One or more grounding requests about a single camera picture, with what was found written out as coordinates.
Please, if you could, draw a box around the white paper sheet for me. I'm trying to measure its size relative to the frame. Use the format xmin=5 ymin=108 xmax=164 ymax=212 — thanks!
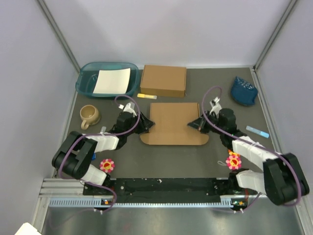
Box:
xmin=93 ymin=68 xmax=131 ymax=94

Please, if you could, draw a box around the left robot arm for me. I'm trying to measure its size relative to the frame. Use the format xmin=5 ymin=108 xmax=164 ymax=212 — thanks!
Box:
xmin=52 ymin=111 xmax=155 ymax=194

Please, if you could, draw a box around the pink flower toy left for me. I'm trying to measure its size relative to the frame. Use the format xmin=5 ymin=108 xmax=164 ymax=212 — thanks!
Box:
xmin=99 ymin=159 xmax=115 ymax=173

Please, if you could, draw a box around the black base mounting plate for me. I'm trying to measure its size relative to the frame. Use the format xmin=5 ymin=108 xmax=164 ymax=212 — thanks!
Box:
xmin=82 ymin=178 xmax=260 ymax=204

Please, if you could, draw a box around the teal plastic bin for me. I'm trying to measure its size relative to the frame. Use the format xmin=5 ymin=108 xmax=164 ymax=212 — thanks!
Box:
xmin=75 ymin=62 xmax=140 ymax=98

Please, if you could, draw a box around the pink flower toy right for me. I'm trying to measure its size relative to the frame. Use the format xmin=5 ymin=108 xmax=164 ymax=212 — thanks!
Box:
xmin=225 ymin=155 xmax=242 ymax=170

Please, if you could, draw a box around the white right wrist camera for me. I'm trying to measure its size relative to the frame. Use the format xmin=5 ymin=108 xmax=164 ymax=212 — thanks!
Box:
xmin=209 ymin=96 xmax=222 ymax=116

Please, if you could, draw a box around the light blue pen right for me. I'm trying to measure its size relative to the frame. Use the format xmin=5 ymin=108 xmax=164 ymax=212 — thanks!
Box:
xmin=246 ymin=126 xmax=269 ymax=139

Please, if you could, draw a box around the pink flower toy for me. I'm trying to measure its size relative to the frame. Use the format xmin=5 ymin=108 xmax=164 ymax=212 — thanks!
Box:
xmin=225 ymin=155 xmax=242 ymax=170
xmin=99 ymin=159 xmax=115 ymax=173

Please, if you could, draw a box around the beige ceramic mug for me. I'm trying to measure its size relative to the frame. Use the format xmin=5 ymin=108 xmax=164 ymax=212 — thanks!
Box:
xmin=80 ymin=105 xmax=101 ymax=130

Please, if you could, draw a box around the dark blue crumpled bag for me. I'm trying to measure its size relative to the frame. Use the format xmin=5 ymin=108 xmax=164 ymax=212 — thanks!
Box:
xmin=230 ymin=76 xmax=258 ymax=106

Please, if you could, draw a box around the orange flower toy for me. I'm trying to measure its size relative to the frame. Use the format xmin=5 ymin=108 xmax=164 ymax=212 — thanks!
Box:
xmin=228 ymin=150 xmax=240 ymax=157

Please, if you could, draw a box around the grey slotted cable duct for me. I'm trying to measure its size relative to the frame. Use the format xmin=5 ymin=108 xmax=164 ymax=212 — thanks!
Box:
xmin=49 ymin=198 xmax=246 ymax=208

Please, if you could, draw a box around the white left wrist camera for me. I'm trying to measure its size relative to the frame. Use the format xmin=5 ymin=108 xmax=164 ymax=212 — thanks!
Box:
xmin=118 ymin=102 xmax=137 ymax=117

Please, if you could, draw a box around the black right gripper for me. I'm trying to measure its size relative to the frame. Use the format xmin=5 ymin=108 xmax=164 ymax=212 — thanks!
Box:
xmin=188 ymin=110 xmax=225 ymax=135

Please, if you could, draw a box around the folded brown cardboard box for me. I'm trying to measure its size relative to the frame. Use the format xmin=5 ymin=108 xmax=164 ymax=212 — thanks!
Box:
xmin=140 ymin=65 xmax=187 ymax=98

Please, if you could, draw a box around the brown cardboard box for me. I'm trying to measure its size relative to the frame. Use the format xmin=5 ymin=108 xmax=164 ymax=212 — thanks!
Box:
xmin=140 ymin=103 xmax=209 ymax=145
xmin=140 ymin=65 xmax=187 ymax=98

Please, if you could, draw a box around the yellow white marker pen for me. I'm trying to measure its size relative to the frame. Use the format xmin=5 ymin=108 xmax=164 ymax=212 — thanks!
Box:
xmin=137 ymin=93 xmax=157 ymax=100

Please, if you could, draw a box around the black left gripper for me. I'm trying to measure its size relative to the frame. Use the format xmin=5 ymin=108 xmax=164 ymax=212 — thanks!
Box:
xmin=125 ymin=111 xmax=155 ymax=136

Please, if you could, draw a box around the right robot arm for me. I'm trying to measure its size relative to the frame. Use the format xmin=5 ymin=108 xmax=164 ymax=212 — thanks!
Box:
xmin=188 ymin=108 xmax=310 ymax=206

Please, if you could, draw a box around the white object bottom corner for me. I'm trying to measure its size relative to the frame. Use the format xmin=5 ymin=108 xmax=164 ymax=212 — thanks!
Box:
xmin=15 ymin=222 xmax=42 ymax=235

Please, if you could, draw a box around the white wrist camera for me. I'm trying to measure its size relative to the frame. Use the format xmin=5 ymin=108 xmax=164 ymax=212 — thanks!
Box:
xmin=209 ymin=96 xmax=222 ymax=116
xmin=118 ymin=102 xmax=137 ymax=117

